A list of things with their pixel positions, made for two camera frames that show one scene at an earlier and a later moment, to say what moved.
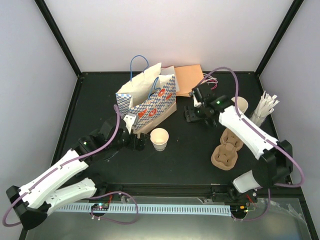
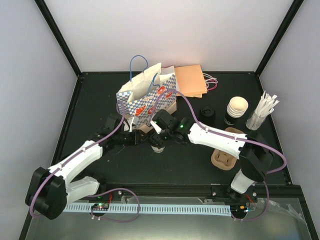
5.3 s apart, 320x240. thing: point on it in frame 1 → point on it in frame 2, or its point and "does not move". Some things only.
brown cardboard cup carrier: [224, 157] does not move
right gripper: [190, 115] → [156, 141]
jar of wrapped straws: [264, 107] does not move
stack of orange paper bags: [187, 77] does not move
